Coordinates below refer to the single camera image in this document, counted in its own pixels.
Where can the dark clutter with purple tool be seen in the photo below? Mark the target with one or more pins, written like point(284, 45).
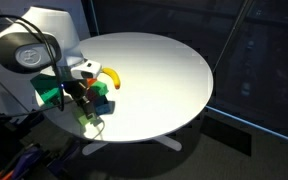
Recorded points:
point(31, 161)

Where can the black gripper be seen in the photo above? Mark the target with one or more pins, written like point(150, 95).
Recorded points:
point(77, 90)

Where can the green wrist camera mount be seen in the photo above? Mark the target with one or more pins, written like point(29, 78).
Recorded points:
point(47, 88)

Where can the magenta block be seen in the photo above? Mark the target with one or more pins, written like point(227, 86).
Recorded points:
point(91, 95)

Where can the white table base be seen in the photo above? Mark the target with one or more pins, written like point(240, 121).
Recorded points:
point(169, 142)

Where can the blue block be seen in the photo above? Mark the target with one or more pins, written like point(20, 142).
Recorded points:
point(101, 105)

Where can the light green block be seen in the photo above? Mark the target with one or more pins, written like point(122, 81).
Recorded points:
point(82, 118)

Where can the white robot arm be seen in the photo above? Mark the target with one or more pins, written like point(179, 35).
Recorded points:
point(45, 37)

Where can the orange block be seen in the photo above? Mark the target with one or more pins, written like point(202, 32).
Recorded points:
point(91, 81)

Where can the white round table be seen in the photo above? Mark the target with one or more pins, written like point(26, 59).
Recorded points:
point(164, 85)

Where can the yellow banana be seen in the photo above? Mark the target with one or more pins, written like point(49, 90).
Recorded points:
point(114, 76)

